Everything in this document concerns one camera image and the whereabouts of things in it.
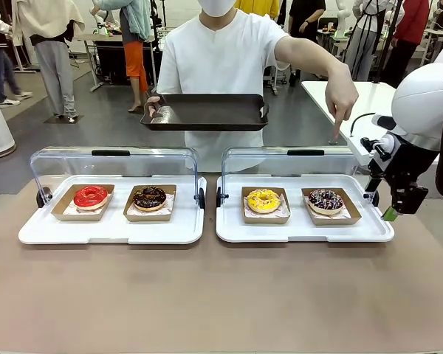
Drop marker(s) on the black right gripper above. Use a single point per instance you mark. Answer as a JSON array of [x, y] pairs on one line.
[[404, 164]]

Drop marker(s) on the brown cardboard donut box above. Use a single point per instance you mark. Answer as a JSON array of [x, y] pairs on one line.
[[336, 220], [266, 220], [147, 218], [62, 217]]

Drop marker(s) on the chocolate donut with coloured sprinkles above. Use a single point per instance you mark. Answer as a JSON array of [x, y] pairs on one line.
[[317, 203]]

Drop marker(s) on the yellow glazed sprinkled donut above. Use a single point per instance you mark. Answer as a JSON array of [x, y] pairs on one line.
[[254, 203]]

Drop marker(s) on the dark brown serving tray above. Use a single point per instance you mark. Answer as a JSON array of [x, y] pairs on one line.
[[206, 110]]

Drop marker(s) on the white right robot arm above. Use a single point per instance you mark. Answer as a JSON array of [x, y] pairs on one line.
[[421, 96]]

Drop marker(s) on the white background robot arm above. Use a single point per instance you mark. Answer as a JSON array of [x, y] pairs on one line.
[[340, 18]]

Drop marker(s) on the person's left forearm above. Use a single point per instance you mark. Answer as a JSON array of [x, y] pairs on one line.
[[306, 55]]

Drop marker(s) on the person in white t-shirt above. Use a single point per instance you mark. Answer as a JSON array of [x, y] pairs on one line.
[[218, 55]]

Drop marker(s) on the chocolate donut with nuts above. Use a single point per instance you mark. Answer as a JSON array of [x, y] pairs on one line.
[[142, 201]]

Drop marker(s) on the red glazed donut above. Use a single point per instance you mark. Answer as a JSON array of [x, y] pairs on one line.
[[82, 199]]

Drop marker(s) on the person's left hand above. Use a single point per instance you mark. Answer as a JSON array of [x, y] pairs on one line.
[[341, 92]]

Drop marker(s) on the person's right hand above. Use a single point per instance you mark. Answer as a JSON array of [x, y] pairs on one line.
[[152, 105]]

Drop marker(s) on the printed paper liner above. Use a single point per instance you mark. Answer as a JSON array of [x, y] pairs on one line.
[[69, 211], [131, 211], [314, 215], [248, 214]]

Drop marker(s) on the white side table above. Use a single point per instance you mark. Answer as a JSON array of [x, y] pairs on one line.
[[369, 99]]

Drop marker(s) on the white display tray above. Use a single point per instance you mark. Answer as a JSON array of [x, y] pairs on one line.
[[110, 232], [302, 232]]

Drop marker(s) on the clear plastic display lid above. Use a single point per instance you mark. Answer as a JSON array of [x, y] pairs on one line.
[[110, 162], [280, 162]]

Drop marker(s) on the black tripod pole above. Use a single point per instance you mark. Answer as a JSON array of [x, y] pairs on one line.
[[389, 37]]

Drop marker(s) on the bystander in black apron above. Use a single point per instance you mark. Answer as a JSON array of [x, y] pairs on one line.
[[365, 40]]

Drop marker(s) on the bystander in red top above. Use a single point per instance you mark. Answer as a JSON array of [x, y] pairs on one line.
[[413, 29]]

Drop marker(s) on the bystander in black clothes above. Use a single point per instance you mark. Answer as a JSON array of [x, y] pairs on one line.
[[306, 18]]

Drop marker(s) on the bystander in yellow top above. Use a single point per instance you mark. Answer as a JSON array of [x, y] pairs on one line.
[[258, 7]]

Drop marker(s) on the white face mask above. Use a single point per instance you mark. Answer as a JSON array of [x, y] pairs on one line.
[[218, 6]]

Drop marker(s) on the bystander in orange trousers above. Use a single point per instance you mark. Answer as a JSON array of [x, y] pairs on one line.
[[136, 55]]

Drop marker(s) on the background work table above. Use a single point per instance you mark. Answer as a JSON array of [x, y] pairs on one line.
[[107, 40]]

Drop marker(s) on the bystander in beige sweater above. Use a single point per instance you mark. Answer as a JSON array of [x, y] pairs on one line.
[[51, 55]]

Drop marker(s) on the bystander in dark jacket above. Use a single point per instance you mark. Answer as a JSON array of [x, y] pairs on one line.
[[0, 55]]

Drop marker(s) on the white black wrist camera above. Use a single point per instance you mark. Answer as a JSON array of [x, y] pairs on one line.
[[380, 147]]

